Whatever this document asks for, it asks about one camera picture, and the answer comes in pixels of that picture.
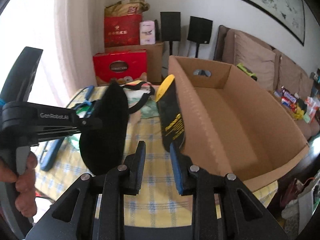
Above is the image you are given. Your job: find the beige sofa cushion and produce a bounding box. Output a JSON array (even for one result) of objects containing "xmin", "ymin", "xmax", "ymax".
[{"xmin": 234, "ymin": 31, "xmax": 276, "ymax": 90}]

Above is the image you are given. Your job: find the brown cardboard box stack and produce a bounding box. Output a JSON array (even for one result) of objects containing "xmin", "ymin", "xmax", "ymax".
[{"xmin": 105, "ymin": 42, "xmax": 164, "ymax": 85}]

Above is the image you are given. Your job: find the brown sofa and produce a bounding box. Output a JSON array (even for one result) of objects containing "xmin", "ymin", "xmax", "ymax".
[{"xmin": 213, "ymin": 24, "xmax": 320, "ymax": 140}]

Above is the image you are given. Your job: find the black yellow packaged item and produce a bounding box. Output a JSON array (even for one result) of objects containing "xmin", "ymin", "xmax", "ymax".
[{"xmin": 155, "ymin": 74, "xmax": 185, "ymax": 152}]

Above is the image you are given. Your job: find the painted paper hand fan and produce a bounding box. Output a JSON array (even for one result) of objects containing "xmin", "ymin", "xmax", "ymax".
[{"xmin": 122, "ymin": 80, "xmax": 158, "ymax": 119}]

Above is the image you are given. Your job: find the snickers candy package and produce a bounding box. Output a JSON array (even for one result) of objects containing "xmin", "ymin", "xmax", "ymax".
[{"xmin": 280, "ymin": 86, "xmax": 297, "ymax": 113}]

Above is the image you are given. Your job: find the red gift bag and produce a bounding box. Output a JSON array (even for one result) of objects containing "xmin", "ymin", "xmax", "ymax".
[{"xmin": 104, "ymin": 14, "xmax": 143, "ymax": 48}]

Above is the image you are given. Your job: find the green yellow device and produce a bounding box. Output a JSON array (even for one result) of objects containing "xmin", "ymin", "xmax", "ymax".
[{"xmin": 236, "ymin": 63, "xmax": 258, "ymax": 81}]

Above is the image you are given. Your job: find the red collection gift box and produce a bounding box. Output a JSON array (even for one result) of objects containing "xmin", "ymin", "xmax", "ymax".
[{"xmin": 93, "ymin": 50, "xmax": 148, "ymax": 86}]

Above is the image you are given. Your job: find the yellow checkered tablecloth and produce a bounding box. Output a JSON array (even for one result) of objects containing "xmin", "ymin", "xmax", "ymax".
[{"xmin": 35, "ymin": 84, "xmax": 279, "ymax": 228}]

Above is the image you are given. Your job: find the right black speaker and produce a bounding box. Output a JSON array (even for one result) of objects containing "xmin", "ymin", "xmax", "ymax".
[{"xmin": 187, "ymin": 16, "xmax": 213, "ymax": 58}]

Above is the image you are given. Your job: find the black speaker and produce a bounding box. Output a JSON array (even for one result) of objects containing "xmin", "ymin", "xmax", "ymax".
[
  {"xmin": 160, "ymin": 11, "xmax": 181, "ymax": 55},
  {"xmin": 187, "ymin": 16, "xmax": 213, "ymax": 58}
]

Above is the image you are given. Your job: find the pink white small box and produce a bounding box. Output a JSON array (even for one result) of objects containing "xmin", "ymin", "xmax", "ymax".
[{"xmin": 139, "ymin": 21, "xmax": 156, "ymax": 45}]

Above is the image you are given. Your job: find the large cardboard box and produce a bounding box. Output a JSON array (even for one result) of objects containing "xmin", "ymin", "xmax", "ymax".
[{"xmin": 169, "ymin": 56, "xmax": 309, "ymax": 191}]

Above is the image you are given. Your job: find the white curtain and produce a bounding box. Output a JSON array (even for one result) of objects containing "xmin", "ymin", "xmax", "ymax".
[{"xmin": 55, "ymin": 0, "xmax": 109, "ymax": 96}]

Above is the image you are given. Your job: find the black shoulder strap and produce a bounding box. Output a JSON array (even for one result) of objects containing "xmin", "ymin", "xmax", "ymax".
[{"xmin": 120, "ymin": 80, "xmax": 156, "ymax": 114}]

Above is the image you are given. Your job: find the left black speaker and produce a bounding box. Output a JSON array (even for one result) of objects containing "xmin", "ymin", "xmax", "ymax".
[{"xmin": 160, "ymin": 11, "xmax": 181, "ymax": 55}]

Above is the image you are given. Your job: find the brown paper bag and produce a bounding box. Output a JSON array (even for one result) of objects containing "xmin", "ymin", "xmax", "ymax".
[{"xmin": 104, "ymin": 0, "xmax": 150, "ymax": 17}]

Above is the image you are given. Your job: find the black round pouch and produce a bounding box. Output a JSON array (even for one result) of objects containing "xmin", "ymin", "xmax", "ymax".
[{"xmin": 79, "ymin": 82, "xmax": 129, "ymax": 176}]

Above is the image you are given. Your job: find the person's left hand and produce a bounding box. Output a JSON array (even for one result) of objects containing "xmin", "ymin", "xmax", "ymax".
[{"xmin": 1, "ymin": 152, "xmax": 37, "ymax": 218}]

